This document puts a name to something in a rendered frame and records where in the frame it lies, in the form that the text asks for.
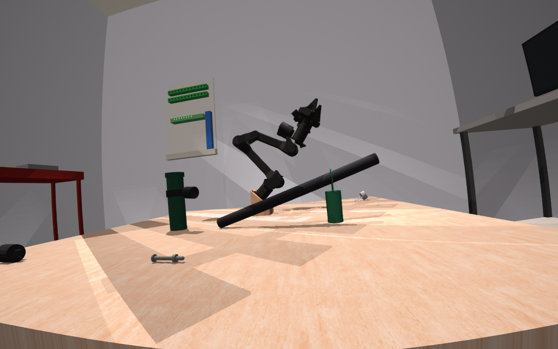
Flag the black cylinder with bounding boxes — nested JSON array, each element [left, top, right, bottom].
[[0, 244, 26, 263]]

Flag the dark green cylinder with thin rod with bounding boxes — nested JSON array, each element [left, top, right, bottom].
[[325, 168, 343, 223]]

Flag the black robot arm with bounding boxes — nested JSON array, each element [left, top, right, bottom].
[[232, 122, 307, 200]]

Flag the dark green post with cap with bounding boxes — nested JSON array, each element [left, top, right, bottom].
[[165, 172, 187, 231]]

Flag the dark grey cup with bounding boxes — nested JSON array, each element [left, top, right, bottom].
[[166, 187, 199, 199]]

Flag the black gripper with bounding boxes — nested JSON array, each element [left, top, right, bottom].
[[297, 98, 322, 135]]

